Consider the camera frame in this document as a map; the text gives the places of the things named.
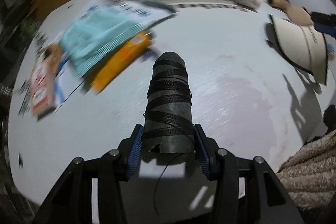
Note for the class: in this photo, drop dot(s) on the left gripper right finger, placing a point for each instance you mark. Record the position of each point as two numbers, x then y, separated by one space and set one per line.
205 152

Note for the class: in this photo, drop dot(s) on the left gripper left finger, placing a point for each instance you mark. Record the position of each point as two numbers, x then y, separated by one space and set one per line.
130 152

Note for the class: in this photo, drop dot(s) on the tan rope cardboard spool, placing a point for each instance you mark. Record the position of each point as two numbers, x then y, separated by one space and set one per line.
296 14

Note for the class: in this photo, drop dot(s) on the orange tube bottle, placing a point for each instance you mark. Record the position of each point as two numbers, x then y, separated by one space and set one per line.
115 63

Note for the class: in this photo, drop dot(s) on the teal wipes packet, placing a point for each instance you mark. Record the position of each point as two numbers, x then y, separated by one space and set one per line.
96 34

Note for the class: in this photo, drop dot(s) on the cartoon printed packet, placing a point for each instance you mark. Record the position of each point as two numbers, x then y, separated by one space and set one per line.
39 90

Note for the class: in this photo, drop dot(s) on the cream sun visor hat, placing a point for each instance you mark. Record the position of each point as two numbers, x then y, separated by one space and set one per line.
301 46

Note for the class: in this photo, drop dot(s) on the white pet wipes pouch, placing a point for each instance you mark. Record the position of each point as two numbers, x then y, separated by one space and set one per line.
148 12

